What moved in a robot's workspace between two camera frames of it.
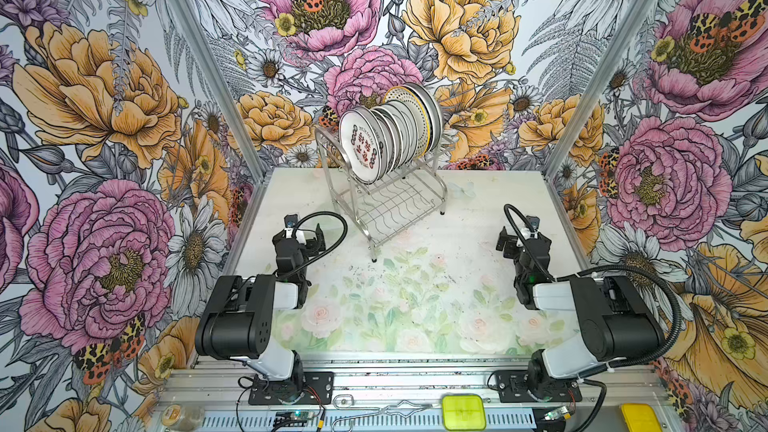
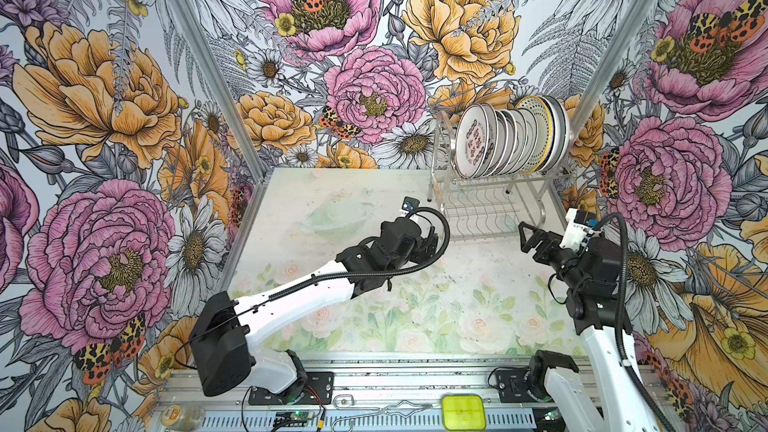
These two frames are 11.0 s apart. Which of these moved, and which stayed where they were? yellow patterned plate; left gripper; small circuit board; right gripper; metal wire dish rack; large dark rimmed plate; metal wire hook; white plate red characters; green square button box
Moved: right gripper; yellow patterned plate; white plate red characters; left gripper; large dark rimmed plate; metal wire dish rack
Stayed: small circuit board; metal wire hook; green square button box
